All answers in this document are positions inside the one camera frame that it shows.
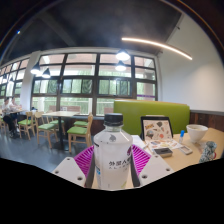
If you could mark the white bowl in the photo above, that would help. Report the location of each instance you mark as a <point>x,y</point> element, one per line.
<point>196,132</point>

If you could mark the small blue-capped bottle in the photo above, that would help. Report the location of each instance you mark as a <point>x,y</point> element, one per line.
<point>181,137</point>

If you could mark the white paper sheet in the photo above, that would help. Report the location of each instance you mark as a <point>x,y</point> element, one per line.
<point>138,140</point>

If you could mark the colourful sticker sheet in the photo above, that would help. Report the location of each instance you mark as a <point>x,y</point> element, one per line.
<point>163,144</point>

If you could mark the person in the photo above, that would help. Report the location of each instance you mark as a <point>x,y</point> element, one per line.
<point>8,116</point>

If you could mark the white-labelled black-capped drink bottle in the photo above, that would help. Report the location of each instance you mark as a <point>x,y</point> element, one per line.
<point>112,156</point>

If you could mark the light wooden dining table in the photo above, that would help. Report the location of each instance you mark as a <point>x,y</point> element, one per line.
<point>60,113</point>

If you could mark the black-framed window wall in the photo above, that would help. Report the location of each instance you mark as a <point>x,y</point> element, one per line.
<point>96,83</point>

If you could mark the black-framed tablet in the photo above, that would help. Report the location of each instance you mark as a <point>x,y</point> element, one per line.
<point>156,128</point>

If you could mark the small dark box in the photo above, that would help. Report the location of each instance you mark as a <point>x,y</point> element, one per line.
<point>163,152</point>

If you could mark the long linear ceiling light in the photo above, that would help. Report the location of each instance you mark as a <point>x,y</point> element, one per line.
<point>156,44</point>

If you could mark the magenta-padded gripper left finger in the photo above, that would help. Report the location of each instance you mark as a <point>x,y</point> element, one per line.
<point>68,170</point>

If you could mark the group of pendant lamps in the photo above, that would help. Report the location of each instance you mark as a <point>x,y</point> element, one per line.
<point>122,55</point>

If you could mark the dark patterned cup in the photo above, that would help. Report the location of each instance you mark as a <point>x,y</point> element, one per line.
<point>208,151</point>

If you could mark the group of green-seated wooden chairs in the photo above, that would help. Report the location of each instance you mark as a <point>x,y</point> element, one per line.
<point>78,130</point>

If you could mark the green upholstered bench backrest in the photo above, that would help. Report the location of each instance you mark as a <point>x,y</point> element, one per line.
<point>150,111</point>

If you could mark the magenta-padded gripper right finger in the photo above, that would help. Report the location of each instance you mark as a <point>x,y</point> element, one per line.
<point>155,168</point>

